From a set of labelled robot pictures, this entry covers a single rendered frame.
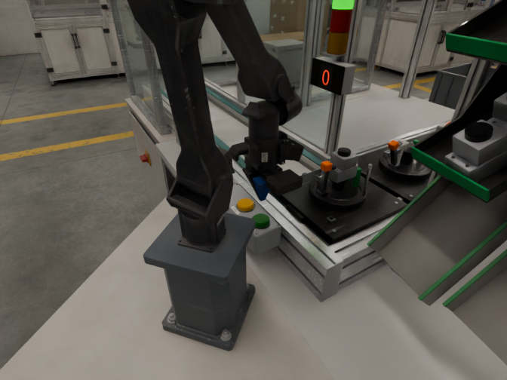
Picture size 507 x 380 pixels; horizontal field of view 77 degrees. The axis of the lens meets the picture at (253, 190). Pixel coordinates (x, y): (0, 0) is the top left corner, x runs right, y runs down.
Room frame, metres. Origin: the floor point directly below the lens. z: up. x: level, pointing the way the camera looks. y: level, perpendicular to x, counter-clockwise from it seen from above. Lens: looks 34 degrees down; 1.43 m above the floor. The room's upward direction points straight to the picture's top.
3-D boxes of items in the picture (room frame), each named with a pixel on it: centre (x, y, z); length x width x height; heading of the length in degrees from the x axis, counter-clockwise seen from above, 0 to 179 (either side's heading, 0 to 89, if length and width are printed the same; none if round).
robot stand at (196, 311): (0.41, 0.09, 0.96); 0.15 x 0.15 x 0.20; 72
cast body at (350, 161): (0.67, -0.22, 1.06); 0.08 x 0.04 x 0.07; 121
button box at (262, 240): (0.62, 0.02, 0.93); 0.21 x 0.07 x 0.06; 31
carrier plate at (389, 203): (0.66, -0.21, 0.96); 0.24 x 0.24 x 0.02; 31
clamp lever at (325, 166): (0.64, -0.17, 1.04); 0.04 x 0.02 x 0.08; 121
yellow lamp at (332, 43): (0.88, -0.21, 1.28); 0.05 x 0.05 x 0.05
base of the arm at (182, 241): (0.41, 0.08, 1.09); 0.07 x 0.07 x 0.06; 72
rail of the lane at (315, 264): (0.82, 0.06, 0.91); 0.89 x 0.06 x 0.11; 31
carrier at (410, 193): (0.79, -0.43, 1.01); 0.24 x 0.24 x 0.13; 31
